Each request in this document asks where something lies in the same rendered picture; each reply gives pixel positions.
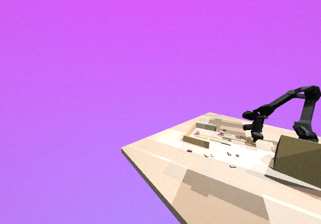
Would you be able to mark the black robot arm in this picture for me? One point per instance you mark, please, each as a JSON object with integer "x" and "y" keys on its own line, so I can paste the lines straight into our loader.
{"x": 303, "y": 127}

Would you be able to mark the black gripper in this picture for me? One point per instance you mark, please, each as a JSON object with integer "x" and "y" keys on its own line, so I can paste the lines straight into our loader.
{"x": 256, "y": 133}

